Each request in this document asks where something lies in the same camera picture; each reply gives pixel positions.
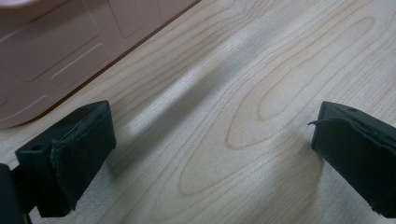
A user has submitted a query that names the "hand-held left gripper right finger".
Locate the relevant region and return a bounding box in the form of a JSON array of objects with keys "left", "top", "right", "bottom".
[{"left": 307, "top": 101, "right": 396, "bottom": 219}]

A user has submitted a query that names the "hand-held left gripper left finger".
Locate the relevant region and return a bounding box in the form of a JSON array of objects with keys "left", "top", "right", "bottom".
[{"left": 14, "top": 100, "right": 118, "bottom": 218}]

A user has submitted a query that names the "pink plastic tray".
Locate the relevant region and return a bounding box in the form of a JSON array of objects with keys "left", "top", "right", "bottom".
[{"left": 0, "top": 0, "right": 203, "bottom": 130}]

